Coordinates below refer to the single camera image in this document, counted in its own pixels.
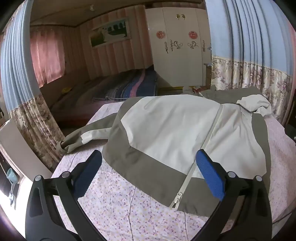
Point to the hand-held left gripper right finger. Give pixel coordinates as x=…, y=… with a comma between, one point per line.
x=209, y=173

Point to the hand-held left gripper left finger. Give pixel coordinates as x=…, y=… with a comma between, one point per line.
x=90, y=172

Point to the grey and white jacket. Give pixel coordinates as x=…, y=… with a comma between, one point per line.
x=173, y=129

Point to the pink floral tablecloth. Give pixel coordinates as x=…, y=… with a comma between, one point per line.
x=120, y=208

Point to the bed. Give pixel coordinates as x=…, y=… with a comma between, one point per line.
x=87, y=97

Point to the teal cup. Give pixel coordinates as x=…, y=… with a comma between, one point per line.
x=12, y=176

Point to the white cabinet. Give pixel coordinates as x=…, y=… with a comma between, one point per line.
x=16, y=143

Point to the small yellow object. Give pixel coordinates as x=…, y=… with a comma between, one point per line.
x=66, y=89

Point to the striped blanket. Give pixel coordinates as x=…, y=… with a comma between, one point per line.
x=138, y=85

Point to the white wardrobe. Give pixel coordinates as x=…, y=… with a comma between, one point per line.
x=180, y=62

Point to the pink window curtain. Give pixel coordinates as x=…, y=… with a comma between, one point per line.
x=46, y=58

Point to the blue floral curtain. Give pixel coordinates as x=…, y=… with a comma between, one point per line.
x=20, y=69
x=242, y=34

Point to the wooden post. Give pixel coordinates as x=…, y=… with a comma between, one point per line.
x=208, y=74

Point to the framed wall picture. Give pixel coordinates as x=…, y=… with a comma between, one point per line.
x=111, y=32

